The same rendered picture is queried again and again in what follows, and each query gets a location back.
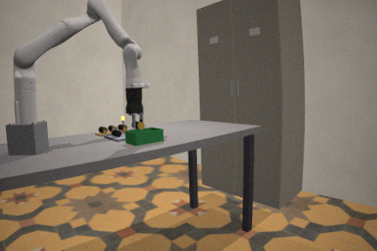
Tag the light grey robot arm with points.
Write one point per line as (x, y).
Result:
(26, 55)

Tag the green open-top box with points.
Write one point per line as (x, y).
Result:
(144, 137)

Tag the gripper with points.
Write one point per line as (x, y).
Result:
(134, 98)

